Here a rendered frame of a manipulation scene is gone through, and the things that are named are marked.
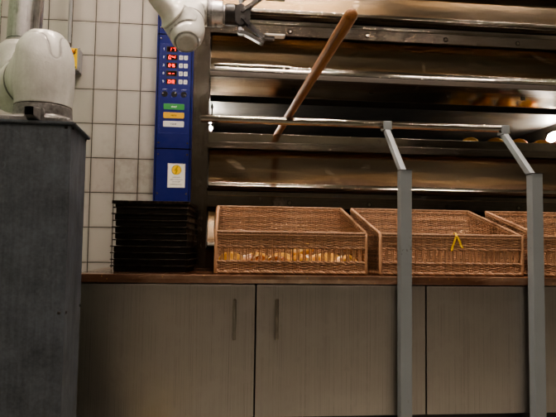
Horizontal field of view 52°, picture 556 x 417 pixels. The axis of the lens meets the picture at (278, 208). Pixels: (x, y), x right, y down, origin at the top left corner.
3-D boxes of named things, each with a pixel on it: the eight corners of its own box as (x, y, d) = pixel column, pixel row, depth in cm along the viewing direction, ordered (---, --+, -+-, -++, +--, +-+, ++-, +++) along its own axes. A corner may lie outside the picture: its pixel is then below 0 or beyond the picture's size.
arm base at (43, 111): (-9, 116, 145) (-8, 94, 146) (18, 132, 167) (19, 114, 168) (65, 119, 148) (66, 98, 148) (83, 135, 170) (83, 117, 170)
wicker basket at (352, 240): (213, 268, 247) (215, 204, 249) (342, 270, 252) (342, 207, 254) (211, 274, 199) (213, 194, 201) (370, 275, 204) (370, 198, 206)
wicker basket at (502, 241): (347, 270, 253) (347, 207, 255) (469, 270, 259) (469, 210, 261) (377, 275, 205) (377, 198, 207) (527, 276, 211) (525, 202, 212)
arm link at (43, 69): (23, 97, 149) (26, 15, 150) (1, 108, 162) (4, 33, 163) (83, 107, 160) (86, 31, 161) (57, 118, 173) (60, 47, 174)
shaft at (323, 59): (358, 20, 124) (358, 7, 124) (345, 19, 124) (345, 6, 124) (273, 148, 294) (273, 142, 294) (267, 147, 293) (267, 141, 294)
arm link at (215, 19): (208, 31, 204) (224, 31, 205) (207, 21, 195) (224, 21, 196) (208, 6, 205) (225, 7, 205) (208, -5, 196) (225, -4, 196)
